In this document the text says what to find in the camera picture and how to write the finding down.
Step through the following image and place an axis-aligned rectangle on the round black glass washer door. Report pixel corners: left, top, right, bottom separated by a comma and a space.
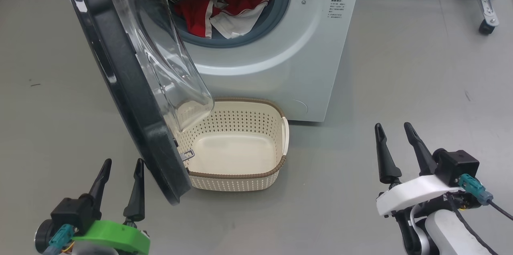
58, 0, 215, 206

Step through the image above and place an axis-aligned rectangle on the cream perforated laundry basket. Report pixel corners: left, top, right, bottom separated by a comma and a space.
174, 97, 290, 192

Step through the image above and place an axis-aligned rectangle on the metal leg with caster wheel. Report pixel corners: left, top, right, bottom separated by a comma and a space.
475, 0, 512, 35

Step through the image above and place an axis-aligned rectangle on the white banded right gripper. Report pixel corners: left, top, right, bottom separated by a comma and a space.
374, 122, 465, 218

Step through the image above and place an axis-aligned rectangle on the black cable along right arm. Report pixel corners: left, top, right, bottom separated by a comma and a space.
446, 193, 500, 255

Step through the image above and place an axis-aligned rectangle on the black cable with teal connector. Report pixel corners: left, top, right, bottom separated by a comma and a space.
458, 174, 513, 221
43, 224, 75, 255

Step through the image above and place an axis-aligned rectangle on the red and white garment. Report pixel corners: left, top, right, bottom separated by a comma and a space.
173, 0, 276, 40

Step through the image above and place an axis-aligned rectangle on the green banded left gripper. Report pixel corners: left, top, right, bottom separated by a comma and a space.
71, 158, 151, 255

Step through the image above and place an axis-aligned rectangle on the white front-load washing machine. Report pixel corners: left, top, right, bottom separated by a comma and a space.
52, 0, 365, 123

